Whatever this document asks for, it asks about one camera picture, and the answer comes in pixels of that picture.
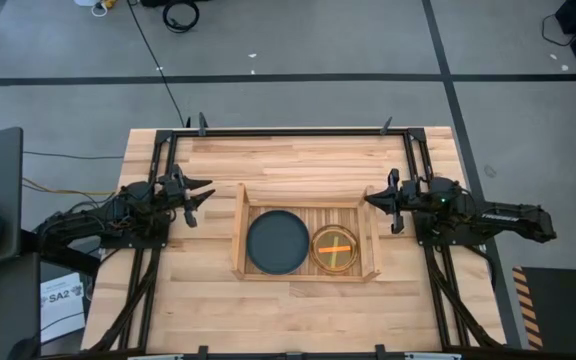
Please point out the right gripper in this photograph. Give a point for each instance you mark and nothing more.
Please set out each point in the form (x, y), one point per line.
(415, 200)

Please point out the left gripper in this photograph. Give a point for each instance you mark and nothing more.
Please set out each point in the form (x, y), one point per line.
(172, 196)

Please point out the orange transparent plate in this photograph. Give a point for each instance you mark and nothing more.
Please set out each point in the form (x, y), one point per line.
(334, 249)

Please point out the dark grey plate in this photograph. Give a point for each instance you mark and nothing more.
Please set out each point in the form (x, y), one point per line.
(278, 242)

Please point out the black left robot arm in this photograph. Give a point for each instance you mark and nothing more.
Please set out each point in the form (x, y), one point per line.
(88, 220)

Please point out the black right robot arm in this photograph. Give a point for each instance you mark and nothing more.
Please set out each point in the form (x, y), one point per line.
(513, 222)

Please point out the wooden slatted shelf rack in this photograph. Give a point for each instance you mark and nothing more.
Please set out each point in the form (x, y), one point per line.
(240, 230)

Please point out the black table clamp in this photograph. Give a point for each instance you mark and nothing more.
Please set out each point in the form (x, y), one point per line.
(202, 125)
(202, 352)
(386, 126)
(380, 352)

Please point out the silver aluminium extrusion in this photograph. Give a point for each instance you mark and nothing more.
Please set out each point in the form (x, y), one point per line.
(155, 357)
(433, 356)

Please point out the white SA2 paper sheet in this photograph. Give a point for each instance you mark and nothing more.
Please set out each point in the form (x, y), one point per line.
(63, 312)

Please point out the black mat hazard stripes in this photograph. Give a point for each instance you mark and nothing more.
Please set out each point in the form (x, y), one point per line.
(563, 305)

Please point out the black side table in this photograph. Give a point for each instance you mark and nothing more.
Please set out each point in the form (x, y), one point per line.
(13, 310)

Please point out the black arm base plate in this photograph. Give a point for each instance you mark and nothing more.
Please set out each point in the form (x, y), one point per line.
(448, 241)
(133, 244)

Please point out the black aluminium table frame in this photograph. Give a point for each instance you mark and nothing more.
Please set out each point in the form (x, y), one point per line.
(293, 132)

